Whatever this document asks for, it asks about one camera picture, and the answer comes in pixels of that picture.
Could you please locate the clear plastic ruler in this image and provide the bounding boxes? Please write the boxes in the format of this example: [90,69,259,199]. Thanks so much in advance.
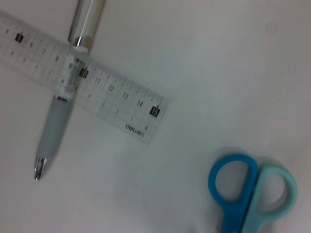
[0,9,171,145]

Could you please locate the grey ballpoint pen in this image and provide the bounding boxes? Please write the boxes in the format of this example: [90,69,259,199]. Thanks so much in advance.
[34,0,107,182]

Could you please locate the blue scissors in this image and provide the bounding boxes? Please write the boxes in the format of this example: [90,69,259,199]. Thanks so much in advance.
[207,153,298,233]

